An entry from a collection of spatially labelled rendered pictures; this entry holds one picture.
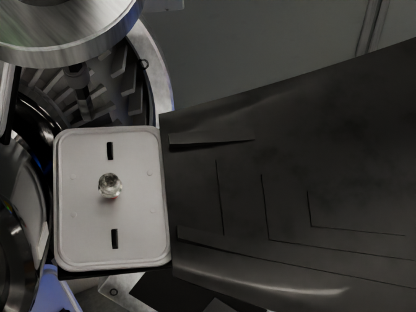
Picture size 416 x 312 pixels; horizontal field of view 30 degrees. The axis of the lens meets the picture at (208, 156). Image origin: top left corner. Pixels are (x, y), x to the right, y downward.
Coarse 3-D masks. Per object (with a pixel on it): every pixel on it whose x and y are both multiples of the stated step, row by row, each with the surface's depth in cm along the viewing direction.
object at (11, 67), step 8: (0, 64) 38; (8, 64) 38; (0, 72) 39; (8, 72) 38; (0, 80) 39; (8, 80) 38; (0, 88) 38; (8, 88) 38; (0, 96) 38; (8, 96) 38; (0, 104) 39; (8, 104) 39; (0, 112) 39; (0, 120) 39; (0, 128) 39; (0, 136) 39
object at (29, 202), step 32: (32, 96) 47; (32, 128) 47; (64, 128) 48; (0, 160) 40; (32, 160) 44; (0, 192) 37; (32, 192) 41; (0, 224) 37; (32, 224) 39; (0, 256) 39; (32, 256) 38; (0, 288) 39; (32, 288) 39
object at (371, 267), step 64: (384, 64) 48; (192, 128) 46; (256, 128) 46; (320, 128) 46; (384, 128) 46; (192, 192) 44; (256, 192) 44; (320, 192) 44; (384, 192) 45; (192, 256) 42; (256, 256) 43; (320, 256) 43; (384, 256) 44
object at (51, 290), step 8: (48, 264) 49; (48, 272) 49; (56, 272) 49; (48, 280) 49; (56, 280) 49; (64, 280) 50; (40, 288) 48; (48, 288) 49; (56, 288) 49; (64, 288) 50; (40, 296) 48; (48, 296) 49; (56, 296) 49; (64, 296) 50; (72, 296) 50; (40, 304) 48; (48, 304) 49; (56, 304) 49; (64, 304) 50; (72, 304) 50
